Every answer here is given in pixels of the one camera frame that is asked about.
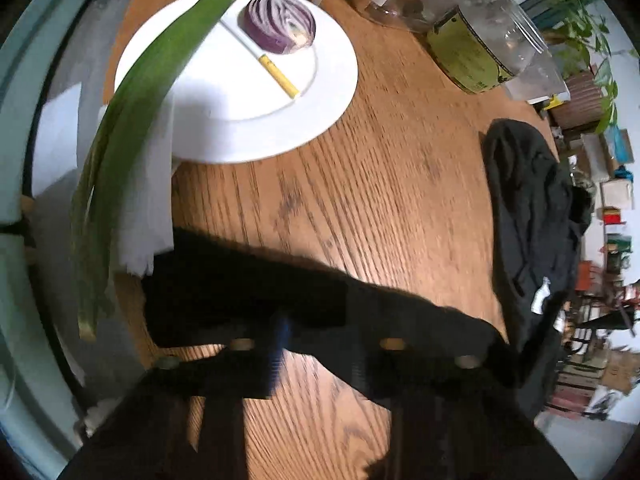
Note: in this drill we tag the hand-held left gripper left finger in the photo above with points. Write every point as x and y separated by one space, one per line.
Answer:
277 355

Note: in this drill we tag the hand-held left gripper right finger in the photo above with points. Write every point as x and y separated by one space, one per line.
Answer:
425 410

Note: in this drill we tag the black knit sweater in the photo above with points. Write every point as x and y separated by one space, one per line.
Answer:
535 210

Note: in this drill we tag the white tissue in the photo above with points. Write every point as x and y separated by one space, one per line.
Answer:
145 200

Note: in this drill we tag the black cart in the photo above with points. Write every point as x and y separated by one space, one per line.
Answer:
605 310

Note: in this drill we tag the orange paper bag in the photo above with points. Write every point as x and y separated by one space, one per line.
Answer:
590 276

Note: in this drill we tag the white plate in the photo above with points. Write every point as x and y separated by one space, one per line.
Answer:
240 110

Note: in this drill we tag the green scallion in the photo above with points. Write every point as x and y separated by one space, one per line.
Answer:
150 75

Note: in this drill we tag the half red onion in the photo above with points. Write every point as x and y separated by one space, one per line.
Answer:
277 22

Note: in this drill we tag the green label glass jar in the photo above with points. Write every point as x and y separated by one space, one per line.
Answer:
470 55

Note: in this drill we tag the potted money tree plant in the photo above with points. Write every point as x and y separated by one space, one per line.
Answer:
575 5

